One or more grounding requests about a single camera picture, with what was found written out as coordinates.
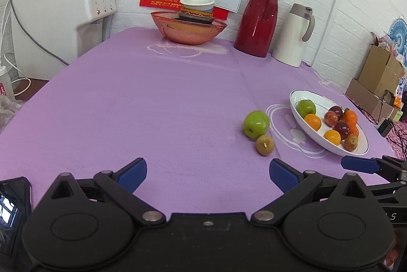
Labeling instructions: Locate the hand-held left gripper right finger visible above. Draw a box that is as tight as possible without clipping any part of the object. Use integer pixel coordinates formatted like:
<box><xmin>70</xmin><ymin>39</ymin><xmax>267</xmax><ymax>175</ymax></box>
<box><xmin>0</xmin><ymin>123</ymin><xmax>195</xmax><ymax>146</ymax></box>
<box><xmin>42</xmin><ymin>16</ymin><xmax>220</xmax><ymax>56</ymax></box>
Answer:
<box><xmin>251</xmin><ymin>158</ymin><xmax>380</xmax><ymax>226</ymax></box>

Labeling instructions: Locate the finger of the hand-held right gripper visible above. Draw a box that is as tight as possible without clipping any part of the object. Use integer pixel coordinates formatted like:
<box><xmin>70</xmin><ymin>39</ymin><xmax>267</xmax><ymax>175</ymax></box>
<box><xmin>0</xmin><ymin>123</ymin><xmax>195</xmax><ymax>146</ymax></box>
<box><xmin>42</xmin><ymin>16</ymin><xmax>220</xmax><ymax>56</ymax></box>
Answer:
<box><xmin>341</xmin><ymin>155</ymin><xmax>407</xmax><ymax>183</ymax></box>

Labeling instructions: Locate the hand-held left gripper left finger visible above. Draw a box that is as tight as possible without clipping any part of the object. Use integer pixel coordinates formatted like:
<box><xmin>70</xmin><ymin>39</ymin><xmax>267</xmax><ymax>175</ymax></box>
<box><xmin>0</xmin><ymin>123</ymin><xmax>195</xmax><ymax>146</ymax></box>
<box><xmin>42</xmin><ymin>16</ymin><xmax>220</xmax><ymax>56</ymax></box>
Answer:
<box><xmin>35</xmin><ymin>157</ymin><xmax>166</xmax><ymax>226</ymax></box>

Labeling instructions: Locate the red and green plum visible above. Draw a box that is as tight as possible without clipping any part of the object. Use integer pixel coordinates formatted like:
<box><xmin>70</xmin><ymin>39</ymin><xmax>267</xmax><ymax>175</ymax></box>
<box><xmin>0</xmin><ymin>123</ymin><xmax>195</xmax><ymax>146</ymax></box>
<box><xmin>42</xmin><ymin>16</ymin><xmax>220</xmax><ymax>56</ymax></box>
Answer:
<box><xmin>344</xmin><ymin>134</ymin><xmax>359</xmax><ymax>152</ymax></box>

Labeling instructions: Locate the brown kiwi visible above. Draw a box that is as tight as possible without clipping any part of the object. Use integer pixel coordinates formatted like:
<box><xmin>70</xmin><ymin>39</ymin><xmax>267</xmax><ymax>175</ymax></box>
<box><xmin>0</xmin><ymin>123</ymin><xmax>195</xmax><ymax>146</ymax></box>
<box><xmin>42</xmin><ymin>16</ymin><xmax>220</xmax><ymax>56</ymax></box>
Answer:
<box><xmin>256</xmin><ymin>134</ymin><xmax>275</xmax><ymax>156</ymax></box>

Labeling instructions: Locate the yellowish orange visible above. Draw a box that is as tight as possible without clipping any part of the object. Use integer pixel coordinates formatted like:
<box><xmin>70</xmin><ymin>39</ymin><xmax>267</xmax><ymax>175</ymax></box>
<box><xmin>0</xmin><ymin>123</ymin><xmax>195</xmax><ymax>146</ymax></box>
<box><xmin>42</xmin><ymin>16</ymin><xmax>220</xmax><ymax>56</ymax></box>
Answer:
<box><xmin>323</xmin><ymin>130</ymin><xmax>342</xmax><ymax>146</ymax></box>

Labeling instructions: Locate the large dark plum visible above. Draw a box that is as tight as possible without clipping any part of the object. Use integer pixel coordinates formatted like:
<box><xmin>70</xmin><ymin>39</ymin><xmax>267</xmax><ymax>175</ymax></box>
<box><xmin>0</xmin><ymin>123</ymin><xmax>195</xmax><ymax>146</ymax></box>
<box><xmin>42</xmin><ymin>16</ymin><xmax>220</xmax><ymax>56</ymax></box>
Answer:
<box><xmin>334</xmin><ymin>120</ymin><xmax>350</xmax><ymax>140</ymax></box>

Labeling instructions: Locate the large orange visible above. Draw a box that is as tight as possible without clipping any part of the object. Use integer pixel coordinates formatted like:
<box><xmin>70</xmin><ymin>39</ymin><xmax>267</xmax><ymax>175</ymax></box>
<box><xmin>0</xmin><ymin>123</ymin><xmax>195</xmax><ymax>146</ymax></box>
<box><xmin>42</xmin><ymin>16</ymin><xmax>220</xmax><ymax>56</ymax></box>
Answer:
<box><xmin>343</xmin><ymin>108</ymin><xmax>358</xmax><ymax>128</ymax></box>

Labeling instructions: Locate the white plate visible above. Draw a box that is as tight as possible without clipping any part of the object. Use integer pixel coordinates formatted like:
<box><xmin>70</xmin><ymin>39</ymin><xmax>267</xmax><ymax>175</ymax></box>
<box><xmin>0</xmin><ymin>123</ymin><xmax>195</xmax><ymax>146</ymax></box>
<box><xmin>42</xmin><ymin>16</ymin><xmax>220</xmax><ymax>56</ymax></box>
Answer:
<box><xmin>289</xmin><ymin>90</ymin><xmax>370</xmax><ymax>155</ymax></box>

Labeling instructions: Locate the bright red plum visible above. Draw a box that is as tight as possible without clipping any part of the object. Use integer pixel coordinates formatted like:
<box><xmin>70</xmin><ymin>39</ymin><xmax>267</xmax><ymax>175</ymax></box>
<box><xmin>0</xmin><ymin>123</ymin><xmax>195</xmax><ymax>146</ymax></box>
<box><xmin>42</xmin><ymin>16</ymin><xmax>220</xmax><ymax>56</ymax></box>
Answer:
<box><xmin>324</xmin><ymin>111</ymin><xmax>339</xmax><ymax>127</ymax></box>

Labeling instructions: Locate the dark red plum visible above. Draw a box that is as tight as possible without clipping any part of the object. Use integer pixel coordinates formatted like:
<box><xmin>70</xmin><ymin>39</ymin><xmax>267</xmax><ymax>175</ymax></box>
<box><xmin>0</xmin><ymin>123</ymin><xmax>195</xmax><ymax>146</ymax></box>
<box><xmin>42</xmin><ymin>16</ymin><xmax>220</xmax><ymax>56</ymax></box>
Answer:
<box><xmin>329</xmin><ymin>105</ymin><xmax>344</xmax><ymax>120</ymax></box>

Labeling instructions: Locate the green apple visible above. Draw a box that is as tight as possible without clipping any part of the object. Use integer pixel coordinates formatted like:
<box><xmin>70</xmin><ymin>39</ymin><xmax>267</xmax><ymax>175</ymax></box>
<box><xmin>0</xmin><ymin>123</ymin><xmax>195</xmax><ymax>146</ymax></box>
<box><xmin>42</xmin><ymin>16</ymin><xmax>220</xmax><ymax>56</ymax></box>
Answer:
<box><xmin>296</xmin><ymin>99</ymin><xmax>317</xmax><ymax>120</ymax></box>
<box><xmin>243</xmin><ymin>111</ymin><xmax>270</xmax><ymax>139</ymax></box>

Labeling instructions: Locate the person's right hand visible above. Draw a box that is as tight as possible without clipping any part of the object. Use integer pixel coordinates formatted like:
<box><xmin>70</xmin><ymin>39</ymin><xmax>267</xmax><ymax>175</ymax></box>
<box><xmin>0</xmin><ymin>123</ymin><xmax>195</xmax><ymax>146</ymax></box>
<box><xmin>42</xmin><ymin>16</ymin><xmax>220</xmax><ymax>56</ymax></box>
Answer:
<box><xmin>385</xmin><ymin>238</ymin><xmax>399</xmax><ymax>267</ymax></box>

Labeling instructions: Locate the pink floral blanket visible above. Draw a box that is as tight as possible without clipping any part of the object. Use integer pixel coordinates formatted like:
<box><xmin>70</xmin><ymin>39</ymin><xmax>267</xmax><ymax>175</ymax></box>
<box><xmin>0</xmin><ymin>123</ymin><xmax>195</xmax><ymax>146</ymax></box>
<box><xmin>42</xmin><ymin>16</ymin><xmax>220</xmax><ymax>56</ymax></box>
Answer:
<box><xmin>386</xmin><ymin>122</ymin><xmax>407</xmax><ymax>161</ymax></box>

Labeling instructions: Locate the black charger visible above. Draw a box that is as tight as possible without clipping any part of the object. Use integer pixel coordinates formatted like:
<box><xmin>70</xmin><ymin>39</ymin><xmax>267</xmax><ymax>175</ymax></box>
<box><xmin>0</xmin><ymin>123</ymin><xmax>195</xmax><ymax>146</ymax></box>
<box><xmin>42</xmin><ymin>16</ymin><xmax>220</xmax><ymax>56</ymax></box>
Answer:
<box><xmin>377</xmin><ymin>118</ymin><xmax>395</xmax><ymax>138</ymax></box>

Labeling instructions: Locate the low cardboard box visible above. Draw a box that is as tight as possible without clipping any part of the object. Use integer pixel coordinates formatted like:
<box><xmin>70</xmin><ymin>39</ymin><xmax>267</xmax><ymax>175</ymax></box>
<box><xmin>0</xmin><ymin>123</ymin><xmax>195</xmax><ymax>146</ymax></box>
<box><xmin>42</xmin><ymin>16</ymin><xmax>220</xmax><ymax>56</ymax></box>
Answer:
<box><xmin>345</xmin><ymin>78</ymin><xmax>403</xmax><ymax>121</ymax></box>

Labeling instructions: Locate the tall cardboard box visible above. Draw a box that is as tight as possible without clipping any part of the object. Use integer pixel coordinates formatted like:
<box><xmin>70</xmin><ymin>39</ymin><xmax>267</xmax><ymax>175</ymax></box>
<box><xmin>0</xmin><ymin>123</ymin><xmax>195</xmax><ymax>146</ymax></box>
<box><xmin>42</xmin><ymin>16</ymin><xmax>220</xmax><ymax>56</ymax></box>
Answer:
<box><xmin>358</xmin><ymin>44</ymin><xmax>405</xmax><ymax>99</ymax></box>

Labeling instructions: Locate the floral cloth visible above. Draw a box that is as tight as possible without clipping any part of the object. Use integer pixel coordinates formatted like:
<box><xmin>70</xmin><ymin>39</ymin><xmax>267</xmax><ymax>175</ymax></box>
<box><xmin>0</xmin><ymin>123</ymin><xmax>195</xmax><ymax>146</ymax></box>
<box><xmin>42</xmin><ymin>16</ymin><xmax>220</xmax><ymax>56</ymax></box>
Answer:
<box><xmin>370</xmin><ymin>32</ymin><xmax>407</xmax><ymax>63</ymax></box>

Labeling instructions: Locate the black phone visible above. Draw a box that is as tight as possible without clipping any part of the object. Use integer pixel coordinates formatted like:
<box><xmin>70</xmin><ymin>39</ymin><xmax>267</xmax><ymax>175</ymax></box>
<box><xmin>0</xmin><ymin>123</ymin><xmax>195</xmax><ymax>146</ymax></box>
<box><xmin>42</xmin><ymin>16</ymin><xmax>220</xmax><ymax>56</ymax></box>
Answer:
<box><xmin>0</xmin><ymin>176</ymin><xmax>33</xmax><ymax>270</ymax></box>

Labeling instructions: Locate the white thermos jug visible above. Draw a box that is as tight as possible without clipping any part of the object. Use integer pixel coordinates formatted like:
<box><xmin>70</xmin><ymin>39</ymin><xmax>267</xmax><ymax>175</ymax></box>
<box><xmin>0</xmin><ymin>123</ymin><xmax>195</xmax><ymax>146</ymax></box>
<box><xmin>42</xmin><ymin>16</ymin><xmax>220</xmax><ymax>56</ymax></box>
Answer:
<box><xmin>272</xmin><ymin>3</ymin><xmax>316</xmax><ymax>68</ymax></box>

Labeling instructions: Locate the clear plastic bag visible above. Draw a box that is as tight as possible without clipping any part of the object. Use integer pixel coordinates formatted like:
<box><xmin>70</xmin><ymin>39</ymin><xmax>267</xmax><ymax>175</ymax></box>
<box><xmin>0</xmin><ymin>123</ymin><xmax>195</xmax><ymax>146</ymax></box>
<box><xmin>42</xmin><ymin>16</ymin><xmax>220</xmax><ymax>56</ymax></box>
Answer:
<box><xmin>0</xmin><ymin>95</ymin><xmax>23</xmax><ymax>133</ymax></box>

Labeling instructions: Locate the orange transparent bowl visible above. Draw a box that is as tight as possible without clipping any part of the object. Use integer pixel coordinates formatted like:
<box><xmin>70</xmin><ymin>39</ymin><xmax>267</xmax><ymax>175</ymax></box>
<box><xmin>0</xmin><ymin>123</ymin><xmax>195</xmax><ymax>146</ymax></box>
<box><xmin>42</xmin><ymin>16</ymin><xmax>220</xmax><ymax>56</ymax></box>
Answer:
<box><xmin>150</xmin><ymin>11</ymin><xmax>228</xmax><ymax>46</ymax></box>

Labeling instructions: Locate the red thermos jug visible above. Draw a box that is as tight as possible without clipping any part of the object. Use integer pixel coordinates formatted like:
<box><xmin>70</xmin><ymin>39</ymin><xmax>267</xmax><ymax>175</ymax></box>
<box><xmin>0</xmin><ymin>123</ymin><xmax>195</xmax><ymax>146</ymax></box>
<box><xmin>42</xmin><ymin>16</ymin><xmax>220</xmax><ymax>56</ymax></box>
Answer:
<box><xmin>234</xmin><ymin>0</ymin><xmax>280</xmax><ymax>58</ymax></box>

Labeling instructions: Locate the white bottle with red label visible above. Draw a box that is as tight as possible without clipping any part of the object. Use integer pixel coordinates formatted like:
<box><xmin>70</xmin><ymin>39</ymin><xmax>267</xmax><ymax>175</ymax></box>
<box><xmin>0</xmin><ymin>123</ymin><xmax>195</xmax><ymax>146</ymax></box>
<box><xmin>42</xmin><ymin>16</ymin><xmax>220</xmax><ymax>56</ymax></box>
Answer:
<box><xmin>0</xmin><ymin>66</ymin><xmax>15</xmax><ymax>101</ymax></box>

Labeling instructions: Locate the dark patterned bowl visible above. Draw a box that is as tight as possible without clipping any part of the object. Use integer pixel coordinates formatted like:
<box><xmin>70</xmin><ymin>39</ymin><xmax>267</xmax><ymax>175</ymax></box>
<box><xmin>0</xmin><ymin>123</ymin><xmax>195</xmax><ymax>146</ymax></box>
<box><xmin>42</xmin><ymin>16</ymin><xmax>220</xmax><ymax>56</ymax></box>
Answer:
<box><xmin>178</xmin><ymin>9</ymin><xmax>215</xmax><ymax>25</ymax></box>

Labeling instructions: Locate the white appliance with screen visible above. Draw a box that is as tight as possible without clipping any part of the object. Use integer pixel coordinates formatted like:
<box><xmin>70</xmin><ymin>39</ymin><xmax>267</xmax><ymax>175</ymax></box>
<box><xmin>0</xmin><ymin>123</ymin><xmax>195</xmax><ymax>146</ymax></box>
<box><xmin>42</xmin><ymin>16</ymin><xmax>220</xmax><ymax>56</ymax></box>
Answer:
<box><xmin>11</xmin><ymin>0</ymin><xmax>121</xmax><ymax>80</ymax></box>

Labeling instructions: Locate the white paper bowl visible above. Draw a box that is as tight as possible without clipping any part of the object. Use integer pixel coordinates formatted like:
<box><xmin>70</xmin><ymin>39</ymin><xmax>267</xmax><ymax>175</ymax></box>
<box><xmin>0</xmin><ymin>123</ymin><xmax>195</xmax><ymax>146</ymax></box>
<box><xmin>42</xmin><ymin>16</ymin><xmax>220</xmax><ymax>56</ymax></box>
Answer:
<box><xmin>180</xmin><ymin>0</ymin><xmax>216</xmax><ymax>13</ymax></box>

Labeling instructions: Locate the blue mandala wall hanging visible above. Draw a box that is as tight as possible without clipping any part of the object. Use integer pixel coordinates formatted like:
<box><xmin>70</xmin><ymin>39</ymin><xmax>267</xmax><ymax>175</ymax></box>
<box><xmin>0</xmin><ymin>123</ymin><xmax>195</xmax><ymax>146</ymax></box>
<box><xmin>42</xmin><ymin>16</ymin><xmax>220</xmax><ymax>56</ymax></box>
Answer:
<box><xmin>389</xmin><ymin>16</ymin><xmax>407</xmax><ymax>57</ymax></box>

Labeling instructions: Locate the white cable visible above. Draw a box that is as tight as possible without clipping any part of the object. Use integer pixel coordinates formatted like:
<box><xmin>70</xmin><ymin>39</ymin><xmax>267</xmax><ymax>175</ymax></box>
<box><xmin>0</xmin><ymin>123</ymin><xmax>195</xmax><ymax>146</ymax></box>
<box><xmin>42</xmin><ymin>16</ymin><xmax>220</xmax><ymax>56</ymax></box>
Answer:
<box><xmin>0</xmin><ymin>5</ymin><xmax>31</xmax><ymax>88</ymax></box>

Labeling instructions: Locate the grey cable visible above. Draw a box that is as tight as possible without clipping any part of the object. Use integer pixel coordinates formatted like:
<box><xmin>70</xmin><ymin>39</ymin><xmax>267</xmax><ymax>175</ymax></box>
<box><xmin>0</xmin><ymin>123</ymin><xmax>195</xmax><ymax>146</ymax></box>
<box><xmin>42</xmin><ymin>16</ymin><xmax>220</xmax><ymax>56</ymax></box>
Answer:
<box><xmin>9</xmin><ymin>0</ymin><xmax>69</xmax><ymax>66</ymax></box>

